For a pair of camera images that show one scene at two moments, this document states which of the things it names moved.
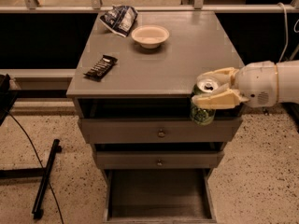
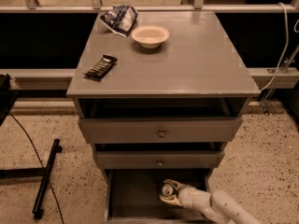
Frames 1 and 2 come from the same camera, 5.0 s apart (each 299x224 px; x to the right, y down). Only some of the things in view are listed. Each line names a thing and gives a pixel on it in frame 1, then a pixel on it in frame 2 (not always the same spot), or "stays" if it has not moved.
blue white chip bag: x=120 y=19 stays
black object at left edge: x=7 y=96 stays
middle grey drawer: x=160 y=160 stays
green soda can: x=204 y=117 → x=167 y=189
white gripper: x=256 y=84 → x=188 y=195
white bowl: x=150 y=35 stays
